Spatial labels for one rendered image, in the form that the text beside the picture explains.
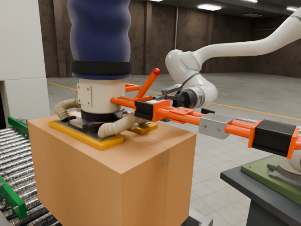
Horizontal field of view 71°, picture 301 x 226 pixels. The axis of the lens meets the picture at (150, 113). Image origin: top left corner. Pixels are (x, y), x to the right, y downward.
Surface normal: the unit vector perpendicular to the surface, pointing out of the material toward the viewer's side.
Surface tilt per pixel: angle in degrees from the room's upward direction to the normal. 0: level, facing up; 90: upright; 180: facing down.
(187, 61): 60
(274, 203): 0
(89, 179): 90
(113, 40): 74
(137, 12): 90
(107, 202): 90
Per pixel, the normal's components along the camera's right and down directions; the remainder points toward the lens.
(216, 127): -0.63, 0.19
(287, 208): 0.04, -0.96
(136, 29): 0.49, 0.25
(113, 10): 0.54, -0.09
